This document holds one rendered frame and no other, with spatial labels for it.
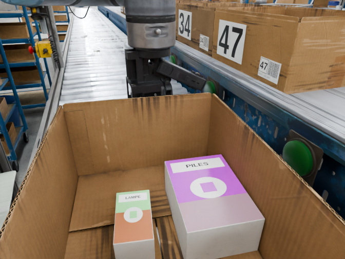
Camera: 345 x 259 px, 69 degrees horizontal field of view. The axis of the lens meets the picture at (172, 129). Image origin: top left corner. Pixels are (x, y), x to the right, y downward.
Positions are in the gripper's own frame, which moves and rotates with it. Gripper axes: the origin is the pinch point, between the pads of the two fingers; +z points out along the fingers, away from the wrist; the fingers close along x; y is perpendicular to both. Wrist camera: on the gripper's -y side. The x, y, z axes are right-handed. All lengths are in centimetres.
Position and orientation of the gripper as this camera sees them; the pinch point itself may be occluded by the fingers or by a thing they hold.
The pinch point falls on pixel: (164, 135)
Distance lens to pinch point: 58.4
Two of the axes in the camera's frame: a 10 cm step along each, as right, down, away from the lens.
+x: 3.1, 4.5, -8.3
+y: -9.5, 1.5, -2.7
